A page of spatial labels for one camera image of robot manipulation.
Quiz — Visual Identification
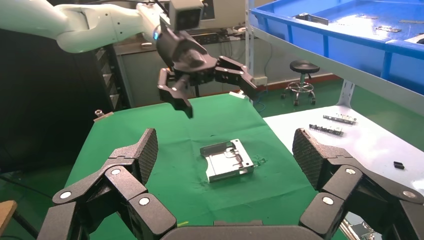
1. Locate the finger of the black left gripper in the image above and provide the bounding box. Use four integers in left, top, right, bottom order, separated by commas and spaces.
214, 55, 259, 101
157, 67, 194, 119

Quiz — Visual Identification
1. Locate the grey shelf leg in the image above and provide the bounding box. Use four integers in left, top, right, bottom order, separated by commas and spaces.
245, 0, 257, 104

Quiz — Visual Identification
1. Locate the black round stool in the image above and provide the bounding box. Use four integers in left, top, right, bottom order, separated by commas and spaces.
280, 59, 321, 107

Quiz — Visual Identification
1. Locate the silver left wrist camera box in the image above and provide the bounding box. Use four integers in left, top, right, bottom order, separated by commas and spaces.
168, 0, 205, 32

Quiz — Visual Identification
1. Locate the blue plastic bin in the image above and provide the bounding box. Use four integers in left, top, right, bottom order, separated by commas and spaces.
250, 0, 424, 96

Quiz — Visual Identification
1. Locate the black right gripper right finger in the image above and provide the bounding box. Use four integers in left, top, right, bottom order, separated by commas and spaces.
293, 127, 424, 240

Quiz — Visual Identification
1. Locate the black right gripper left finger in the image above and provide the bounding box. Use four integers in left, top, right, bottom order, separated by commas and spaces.
36, 127, 178, 240

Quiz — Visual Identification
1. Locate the white desktop machine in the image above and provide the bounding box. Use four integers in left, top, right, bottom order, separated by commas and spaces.
202, 0, 248, 31

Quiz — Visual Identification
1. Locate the blue floor cable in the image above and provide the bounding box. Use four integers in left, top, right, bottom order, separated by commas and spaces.
255, 89, 270, 114

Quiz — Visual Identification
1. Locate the green table cloth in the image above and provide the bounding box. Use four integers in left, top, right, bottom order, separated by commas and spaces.
64, 93, 339, 240

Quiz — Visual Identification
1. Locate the white flat board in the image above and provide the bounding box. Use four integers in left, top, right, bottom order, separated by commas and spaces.
263, 105, 424, 233

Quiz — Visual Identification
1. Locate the small notched metal strip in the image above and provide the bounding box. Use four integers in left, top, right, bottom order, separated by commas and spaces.
308, 123, 345, 137
322, 113, 358, 126

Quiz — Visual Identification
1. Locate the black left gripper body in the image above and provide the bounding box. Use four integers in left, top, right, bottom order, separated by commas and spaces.
154, 23, 220, 86

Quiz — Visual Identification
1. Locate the bent sheet metal bracket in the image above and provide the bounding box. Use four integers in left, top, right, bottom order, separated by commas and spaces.
200, 138, 255, 183
404, 32, 424, 45
293, 12, 330, 26

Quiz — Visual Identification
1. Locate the wooden board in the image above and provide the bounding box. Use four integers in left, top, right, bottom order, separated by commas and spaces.
0, 200, 18, 233

